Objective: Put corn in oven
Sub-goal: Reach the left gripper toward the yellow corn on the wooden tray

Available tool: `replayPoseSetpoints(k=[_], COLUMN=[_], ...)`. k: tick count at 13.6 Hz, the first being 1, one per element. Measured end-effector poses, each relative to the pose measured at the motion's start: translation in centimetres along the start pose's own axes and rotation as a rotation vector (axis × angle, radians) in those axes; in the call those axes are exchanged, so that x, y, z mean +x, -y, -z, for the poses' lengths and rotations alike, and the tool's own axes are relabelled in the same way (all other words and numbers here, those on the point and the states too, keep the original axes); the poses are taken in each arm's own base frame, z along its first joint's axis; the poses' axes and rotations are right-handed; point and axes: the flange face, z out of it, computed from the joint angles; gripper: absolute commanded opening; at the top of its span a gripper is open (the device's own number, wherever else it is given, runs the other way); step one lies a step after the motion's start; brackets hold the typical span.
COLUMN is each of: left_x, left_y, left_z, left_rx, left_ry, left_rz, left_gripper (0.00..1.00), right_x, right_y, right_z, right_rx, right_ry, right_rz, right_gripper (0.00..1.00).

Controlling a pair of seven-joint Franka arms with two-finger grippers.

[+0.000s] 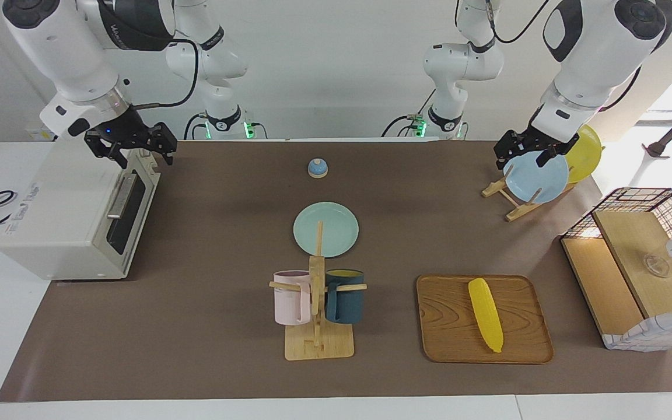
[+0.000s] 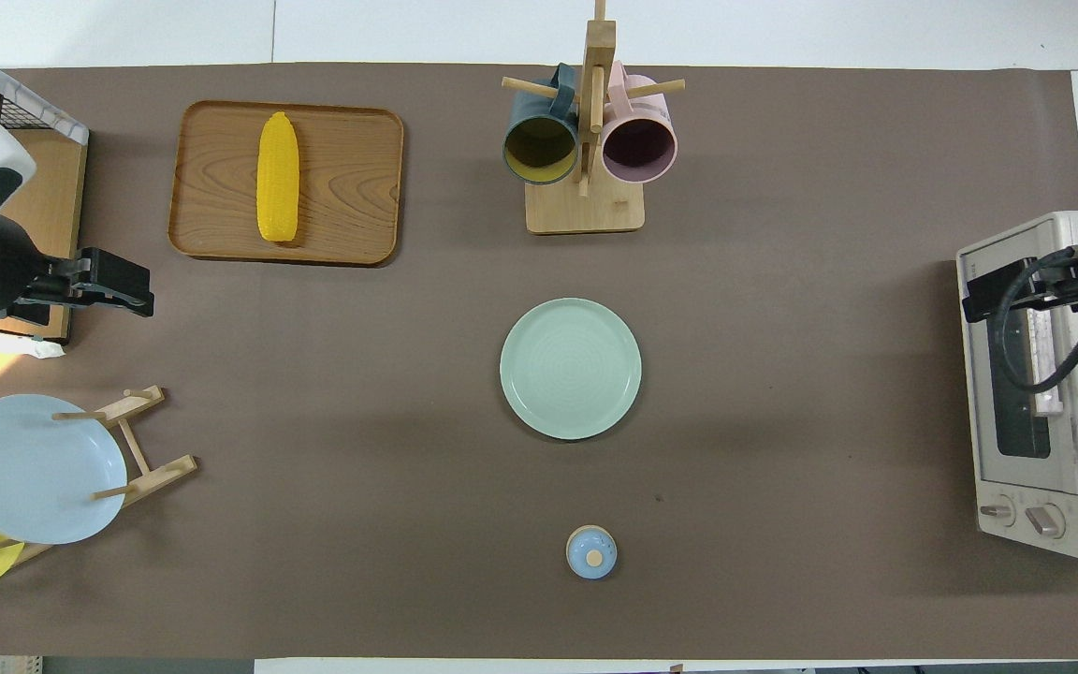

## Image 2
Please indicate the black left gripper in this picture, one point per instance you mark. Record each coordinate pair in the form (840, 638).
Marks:
(104, 276)

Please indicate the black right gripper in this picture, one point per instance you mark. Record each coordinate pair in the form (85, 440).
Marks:
(997, 285)

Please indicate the yellow corn cob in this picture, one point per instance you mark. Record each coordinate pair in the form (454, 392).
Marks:
(278, 178)

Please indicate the pale green round plate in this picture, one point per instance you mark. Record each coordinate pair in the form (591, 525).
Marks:
(570, 369)

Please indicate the wooden plate rack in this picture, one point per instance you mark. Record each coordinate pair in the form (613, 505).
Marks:
(151, 473)

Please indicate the light blue plate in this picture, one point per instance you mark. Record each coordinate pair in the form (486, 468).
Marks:
(34, 468)

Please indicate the wooden serving tray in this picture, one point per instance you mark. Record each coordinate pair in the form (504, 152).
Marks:
(352, 187)

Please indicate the brown table mat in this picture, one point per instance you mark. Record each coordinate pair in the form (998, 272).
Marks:
(361, 468)

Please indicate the pink mug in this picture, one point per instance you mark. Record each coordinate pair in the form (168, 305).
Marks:
(640, 140)

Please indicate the wooden mug tree rack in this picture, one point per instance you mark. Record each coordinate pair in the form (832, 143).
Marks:
(586, 211)

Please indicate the dark teal mug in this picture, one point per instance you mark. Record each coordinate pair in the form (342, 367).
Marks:
(539, 145)

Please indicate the small blue call bell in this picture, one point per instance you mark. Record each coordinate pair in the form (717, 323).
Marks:
(591, 552)

